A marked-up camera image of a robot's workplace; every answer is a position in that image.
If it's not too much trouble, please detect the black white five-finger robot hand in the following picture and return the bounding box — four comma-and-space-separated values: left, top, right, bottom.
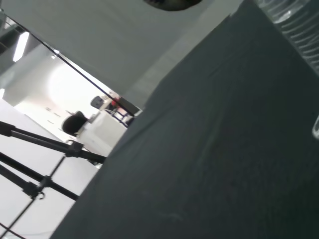
142, 0, 203, 12

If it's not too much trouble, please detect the pale board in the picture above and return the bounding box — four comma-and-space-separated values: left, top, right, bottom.
0, 0, 246, 111

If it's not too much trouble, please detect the white desk box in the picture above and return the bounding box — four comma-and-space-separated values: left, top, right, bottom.
81, 109, 129, 156

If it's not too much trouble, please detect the black bench cloth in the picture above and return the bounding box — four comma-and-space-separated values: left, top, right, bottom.
51, 0, 319, 239

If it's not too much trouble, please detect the black office chair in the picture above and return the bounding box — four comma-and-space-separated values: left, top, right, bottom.
61, 111, 89, 136

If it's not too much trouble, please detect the black tripod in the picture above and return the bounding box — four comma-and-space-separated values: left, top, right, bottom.
0, 121, 108, 236

